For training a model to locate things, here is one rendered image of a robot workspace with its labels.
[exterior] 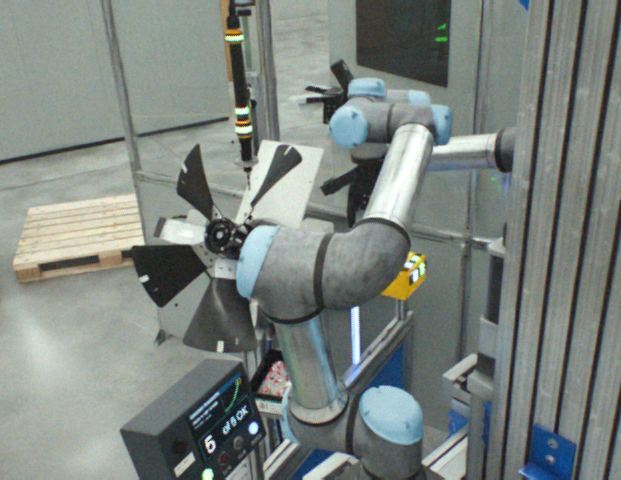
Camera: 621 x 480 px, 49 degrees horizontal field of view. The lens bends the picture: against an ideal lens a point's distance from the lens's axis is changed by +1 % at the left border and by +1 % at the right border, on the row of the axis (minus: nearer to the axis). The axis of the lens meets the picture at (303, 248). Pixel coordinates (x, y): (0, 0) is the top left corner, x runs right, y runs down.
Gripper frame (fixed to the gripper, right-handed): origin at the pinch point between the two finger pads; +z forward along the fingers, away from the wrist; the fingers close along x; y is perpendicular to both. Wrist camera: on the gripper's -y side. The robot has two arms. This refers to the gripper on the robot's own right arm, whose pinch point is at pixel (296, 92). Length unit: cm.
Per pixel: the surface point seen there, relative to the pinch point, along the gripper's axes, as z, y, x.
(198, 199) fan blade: 43, 41, 12
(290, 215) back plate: 17, 50, 27
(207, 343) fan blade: 24, 71, -23
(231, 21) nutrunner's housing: 16.7, -17.9, -1.8
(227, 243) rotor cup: 24, 46, -5
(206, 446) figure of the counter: -12, 50, -80
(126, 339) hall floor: 150, 168, 85
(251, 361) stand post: 28, 102, 10
